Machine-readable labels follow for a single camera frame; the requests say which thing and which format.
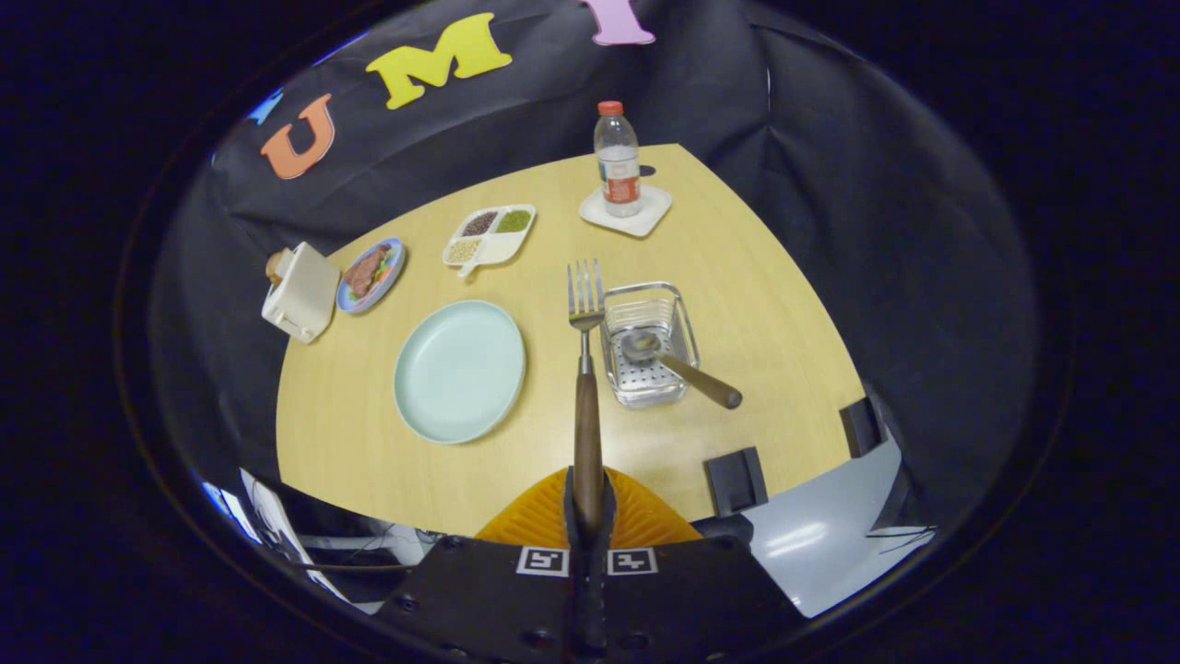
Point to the meat and salad serving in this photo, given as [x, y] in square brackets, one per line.
[364, 272]

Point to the black table clamp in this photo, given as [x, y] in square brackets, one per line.
[862, 427]
[736, 480]

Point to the white square coaster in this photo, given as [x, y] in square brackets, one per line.
[650, 217]

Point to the white divided dish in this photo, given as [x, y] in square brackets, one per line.
[502, 247]

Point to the light green plate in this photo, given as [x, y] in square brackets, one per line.
[459, 373]

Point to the pile of dark beans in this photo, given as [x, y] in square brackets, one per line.
[479, 224]

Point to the pile of green beans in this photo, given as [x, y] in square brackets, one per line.
[514, 221]

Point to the black backdrop cloth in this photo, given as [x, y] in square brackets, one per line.
[830, 231]

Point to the lit computer screen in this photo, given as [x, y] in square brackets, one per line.
[219, 500]

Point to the white flat panel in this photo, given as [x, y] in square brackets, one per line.
[272, 516]

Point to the small blue plate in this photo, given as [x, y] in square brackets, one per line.
[392, 277]

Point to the white toaster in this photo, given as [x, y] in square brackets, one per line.
[304, 295]

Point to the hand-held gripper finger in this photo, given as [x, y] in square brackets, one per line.
[576, 590]
[599, 590]

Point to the clear water bottle red cap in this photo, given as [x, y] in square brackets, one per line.
[618, 161]

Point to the pile of pale beans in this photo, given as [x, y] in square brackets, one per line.
[463, 251]

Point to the toast slice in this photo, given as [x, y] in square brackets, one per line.
[275, 267]

